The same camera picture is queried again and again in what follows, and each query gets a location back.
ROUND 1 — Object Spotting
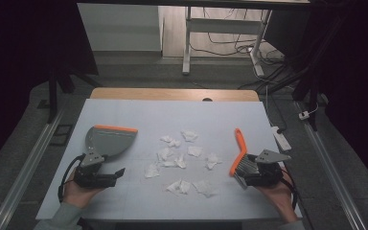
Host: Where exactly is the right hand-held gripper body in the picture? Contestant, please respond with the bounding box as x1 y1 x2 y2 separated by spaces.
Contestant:
244 149 292 188

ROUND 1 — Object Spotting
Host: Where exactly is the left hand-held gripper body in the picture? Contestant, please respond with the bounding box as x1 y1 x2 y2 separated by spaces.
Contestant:
73 151 118 190

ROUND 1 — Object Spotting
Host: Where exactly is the grey dustpan with orange edge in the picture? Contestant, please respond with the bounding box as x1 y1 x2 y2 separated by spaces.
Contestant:
83 124 139 159

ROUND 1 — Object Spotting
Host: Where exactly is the orange-handled brush with grey bristles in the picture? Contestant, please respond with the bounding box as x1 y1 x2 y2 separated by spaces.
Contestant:
229 127 261 190

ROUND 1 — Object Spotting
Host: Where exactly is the pile of white paper scraps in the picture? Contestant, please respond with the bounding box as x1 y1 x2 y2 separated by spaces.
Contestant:
143 129 223 198

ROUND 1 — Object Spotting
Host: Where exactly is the person's left hand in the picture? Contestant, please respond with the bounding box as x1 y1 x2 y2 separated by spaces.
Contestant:
61 171 105 209

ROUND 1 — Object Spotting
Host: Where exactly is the person's right hand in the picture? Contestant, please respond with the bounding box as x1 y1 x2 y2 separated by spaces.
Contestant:
254 172 300 224

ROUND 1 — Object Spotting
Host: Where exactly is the white power strip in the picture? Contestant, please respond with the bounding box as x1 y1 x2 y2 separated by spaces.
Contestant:
270 126 292 152

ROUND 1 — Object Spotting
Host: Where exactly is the wooden table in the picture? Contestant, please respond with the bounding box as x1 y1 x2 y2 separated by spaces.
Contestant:
89 87 261 103

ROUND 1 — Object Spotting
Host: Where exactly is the black metal stand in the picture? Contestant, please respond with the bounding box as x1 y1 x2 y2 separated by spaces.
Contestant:
46 61 104 125
258 12 349 132

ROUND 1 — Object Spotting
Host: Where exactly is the black curtain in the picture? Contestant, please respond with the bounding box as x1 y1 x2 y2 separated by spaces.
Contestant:
264 0 368 196
0 0 100 175

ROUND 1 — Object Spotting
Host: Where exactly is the white cabinet panel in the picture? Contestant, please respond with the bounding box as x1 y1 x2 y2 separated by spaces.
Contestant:
77 3 163 52

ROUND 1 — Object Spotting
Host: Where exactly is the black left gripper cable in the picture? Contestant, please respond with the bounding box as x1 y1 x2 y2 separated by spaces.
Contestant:
57 153 87 204

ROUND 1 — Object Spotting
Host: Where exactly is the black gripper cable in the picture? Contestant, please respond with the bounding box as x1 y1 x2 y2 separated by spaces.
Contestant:
57 153 87 204
280 176 299 212

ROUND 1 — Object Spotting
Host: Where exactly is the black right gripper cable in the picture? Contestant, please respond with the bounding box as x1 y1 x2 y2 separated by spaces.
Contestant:
280 176 299 212

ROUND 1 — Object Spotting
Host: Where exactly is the black floor frame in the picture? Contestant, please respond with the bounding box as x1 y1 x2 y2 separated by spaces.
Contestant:
50 124 75 148

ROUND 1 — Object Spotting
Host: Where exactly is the aluminium rail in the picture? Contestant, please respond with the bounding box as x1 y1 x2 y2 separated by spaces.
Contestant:
295 101 368 230
0 108 65 230

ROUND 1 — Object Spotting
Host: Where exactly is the tangle of black floor cables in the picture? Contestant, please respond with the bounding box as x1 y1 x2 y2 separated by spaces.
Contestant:
190 8 301 91

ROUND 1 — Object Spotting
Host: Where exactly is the white metal desk frame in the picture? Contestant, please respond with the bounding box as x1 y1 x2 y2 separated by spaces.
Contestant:
181 6 274 78

